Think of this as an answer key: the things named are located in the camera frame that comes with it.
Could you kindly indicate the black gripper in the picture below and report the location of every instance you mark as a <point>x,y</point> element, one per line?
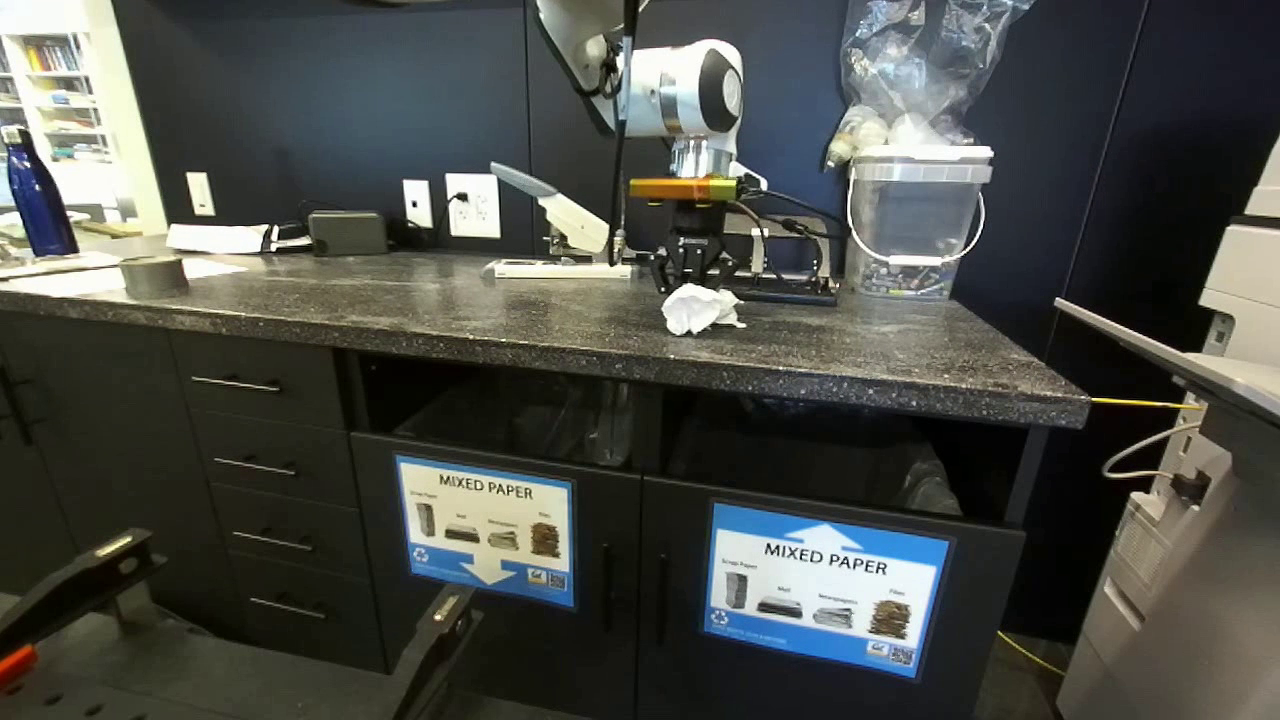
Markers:
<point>695,251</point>

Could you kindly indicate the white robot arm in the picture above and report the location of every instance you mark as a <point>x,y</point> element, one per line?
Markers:
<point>675,114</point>

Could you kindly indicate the grey hole punch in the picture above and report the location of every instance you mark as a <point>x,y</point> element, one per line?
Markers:
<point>782,259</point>

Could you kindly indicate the white stapler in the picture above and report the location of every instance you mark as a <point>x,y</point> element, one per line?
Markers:
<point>546,271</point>

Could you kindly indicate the clear plastic bucket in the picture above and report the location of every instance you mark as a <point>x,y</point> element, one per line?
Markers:
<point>912,214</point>

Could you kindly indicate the clear plastic bag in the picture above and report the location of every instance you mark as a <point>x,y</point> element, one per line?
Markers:
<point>910,68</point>

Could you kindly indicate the left mixed paper sign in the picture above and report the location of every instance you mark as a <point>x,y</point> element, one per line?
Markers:
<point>491,529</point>

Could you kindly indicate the mixed paper sign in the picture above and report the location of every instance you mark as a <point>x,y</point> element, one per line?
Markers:
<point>491,529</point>
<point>821,588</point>

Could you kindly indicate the right mixed paper sign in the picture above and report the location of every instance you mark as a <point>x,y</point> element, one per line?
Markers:
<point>821,588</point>

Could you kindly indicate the dark grey box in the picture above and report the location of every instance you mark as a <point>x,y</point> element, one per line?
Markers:
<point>345,232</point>

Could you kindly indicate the black stand leg centre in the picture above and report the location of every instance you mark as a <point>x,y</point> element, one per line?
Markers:
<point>424,666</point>

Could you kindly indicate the black stand leg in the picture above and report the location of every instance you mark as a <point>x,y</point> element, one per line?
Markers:
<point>424,666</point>
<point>107,577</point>

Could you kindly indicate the white paper sheet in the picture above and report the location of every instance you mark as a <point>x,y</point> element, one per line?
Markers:
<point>223,238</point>

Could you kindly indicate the black drawer cabinet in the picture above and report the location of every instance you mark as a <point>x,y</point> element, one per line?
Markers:
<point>270,429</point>

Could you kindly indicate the grey office printer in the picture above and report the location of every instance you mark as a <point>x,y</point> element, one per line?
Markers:
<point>1184,619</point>

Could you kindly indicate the white bookshelf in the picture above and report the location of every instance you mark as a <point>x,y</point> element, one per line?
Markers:
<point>64,79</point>

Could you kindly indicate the blue water bottle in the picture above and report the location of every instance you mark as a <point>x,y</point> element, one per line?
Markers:
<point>38,198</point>

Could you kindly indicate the black stand leg left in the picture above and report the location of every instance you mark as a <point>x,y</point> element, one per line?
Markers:
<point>107,577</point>

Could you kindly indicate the orange wrist camera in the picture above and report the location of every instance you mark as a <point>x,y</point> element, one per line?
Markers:
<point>686,189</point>

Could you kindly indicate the white wall outlet plate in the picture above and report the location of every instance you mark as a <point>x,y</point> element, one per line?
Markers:
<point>475,206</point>

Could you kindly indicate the white small wall plate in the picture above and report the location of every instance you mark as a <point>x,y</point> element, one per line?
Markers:
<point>416,201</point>

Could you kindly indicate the white light switch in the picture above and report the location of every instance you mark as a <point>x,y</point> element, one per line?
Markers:
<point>202,194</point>

